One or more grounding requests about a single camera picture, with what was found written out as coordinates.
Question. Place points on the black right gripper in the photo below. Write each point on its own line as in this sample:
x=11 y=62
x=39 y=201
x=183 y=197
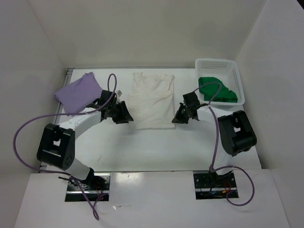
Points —
x=178 y=118

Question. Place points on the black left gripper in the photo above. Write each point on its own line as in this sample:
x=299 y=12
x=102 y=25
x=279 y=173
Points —
x=125 y=116

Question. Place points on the white t shirt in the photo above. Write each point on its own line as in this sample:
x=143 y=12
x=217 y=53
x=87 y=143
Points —
x=151 y=103

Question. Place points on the green t shirt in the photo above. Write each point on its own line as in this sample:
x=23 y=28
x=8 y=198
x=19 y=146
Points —
x=213 y=89

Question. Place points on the purple t shirt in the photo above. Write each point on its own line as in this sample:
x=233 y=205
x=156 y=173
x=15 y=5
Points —
x=77 y=95

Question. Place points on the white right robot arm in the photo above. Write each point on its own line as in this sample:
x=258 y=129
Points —
x=234 y=133

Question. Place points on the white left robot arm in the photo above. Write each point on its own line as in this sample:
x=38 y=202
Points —
x=67 y=132

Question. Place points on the white plastic laundry basket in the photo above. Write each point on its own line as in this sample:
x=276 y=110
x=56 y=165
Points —
x=227 y=72

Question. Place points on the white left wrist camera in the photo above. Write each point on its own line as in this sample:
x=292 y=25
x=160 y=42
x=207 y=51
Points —
x=118 y=93

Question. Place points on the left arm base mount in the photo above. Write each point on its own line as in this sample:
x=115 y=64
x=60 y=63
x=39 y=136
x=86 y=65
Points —
x=99 y=190

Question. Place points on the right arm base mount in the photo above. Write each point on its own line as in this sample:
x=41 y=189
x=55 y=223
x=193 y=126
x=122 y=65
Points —
x=212 y=186

